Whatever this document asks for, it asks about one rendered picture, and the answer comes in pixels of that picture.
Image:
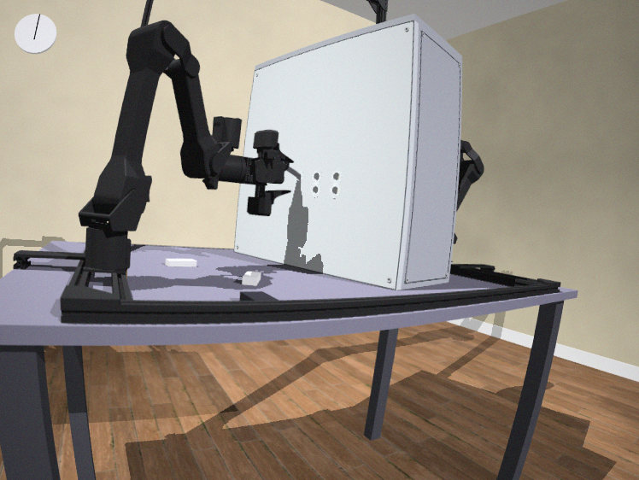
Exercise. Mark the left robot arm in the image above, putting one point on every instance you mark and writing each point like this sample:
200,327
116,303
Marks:
470,171

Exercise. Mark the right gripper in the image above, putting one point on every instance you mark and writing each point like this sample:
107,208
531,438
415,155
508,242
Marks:
262,206

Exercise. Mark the light grey metal rod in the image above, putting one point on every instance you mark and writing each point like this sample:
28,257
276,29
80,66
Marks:
291,170

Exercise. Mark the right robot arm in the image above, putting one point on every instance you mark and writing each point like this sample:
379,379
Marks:
123,188

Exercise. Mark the light grey panel with holes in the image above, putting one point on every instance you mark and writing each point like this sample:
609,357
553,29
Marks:
346,110

